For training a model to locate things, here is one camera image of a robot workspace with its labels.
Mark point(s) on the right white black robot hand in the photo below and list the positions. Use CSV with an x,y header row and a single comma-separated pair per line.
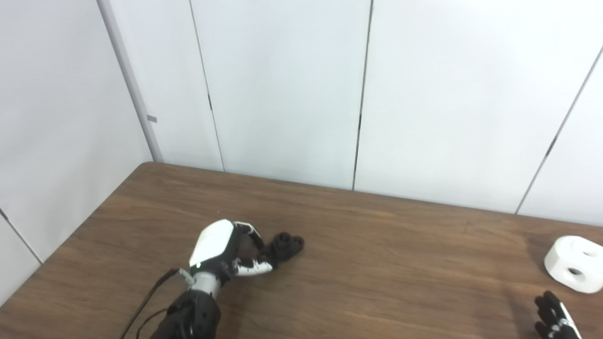
x,y
556,320

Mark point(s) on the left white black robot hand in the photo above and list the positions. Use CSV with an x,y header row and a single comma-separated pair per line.
x,y
212,245

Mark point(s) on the round white piece with holes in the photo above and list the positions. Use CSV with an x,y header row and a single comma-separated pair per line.
x,y
572,263

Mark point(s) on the black flanged holder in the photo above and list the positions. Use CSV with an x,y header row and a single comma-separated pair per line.
x,y
285,247

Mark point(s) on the grey wall corner post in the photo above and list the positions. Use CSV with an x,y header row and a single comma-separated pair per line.
x,y
129,80

